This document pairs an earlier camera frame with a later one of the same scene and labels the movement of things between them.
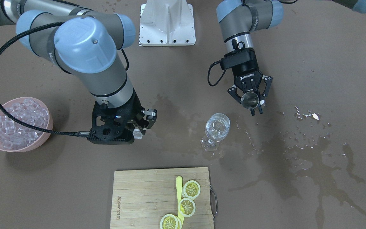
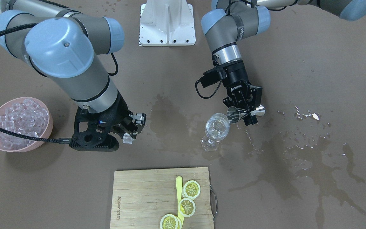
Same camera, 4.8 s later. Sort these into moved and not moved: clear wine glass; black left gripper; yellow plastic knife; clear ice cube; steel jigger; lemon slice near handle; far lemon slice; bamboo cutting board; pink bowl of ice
Moved: black left gripper; steel jigger; clear ice cube
Not moved: lemon slice near handle; bamboo cutting board; far lemon slice; yellow plastic knife; pink bowl of ice; clear wine glass
